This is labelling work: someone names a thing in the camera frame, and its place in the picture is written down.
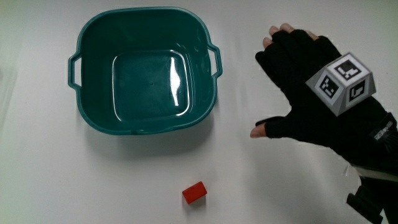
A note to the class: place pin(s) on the person's right forearm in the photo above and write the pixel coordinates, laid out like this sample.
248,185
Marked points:
381,155

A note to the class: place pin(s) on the red block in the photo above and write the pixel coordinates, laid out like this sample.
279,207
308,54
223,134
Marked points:
194,193

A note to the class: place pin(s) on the green plastic basin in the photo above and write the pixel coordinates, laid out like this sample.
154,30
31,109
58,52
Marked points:
149,84

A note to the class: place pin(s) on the person's right hand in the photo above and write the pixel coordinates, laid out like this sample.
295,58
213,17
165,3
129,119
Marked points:
298,71

